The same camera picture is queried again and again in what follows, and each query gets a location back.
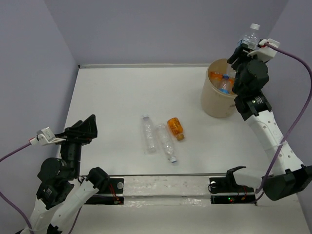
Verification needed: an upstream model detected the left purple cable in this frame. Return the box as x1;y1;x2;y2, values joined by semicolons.
0;142;81;234

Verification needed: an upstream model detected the clear bottle blue cap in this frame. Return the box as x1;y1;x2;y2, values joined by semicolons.
156;124;177;163

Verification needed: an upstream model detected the beige round bin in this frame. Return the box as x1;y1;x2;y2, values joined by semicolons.
200;58;237;118

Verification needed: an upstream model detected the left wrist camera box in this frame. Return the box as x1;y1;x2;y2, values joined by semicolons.
29;127;65;146

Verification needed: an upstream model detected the blue label small bottle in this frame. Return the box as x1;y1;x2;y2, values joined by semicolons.
217;74;234;94

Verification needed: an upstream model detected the orange bottle white cap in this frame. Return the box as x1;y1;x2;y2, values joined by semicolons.
209;72;223;81

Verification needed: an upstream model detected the clear bottle without cap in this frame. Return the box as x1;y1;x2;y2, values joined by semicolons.
141;115;156;154

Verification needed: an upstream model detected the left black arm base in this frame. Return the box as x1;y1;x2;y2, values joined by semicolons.
85;177;124;205

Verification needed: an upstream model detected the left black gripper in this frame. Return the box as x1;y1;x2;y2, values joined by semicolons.
54;113;99;176

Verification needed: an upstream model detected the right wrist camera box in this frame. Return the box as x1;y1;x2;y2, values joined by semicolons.
247;39;280;63

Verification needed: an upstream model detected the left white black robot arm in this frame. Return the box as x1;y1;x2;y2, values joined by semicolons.
20;114;110;234

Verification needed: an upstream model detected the short orange bottle orange cap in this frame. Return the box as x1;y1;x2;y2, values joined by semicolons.
167;117;185;141

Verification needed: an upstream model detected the green label water bottle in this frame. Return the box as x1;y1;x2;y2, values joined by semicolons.
237;23;260;50

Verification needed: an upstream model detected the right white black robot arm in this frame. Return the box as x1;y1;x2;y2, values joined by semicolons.
224;40;312;201

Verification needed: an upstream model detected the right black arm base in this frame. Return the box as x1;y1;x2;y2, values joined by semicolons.
207;166;257;205

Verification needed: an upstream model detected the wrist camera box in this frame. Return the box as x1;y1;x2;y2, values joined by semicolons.
29;127;65;146
247;39;280;63

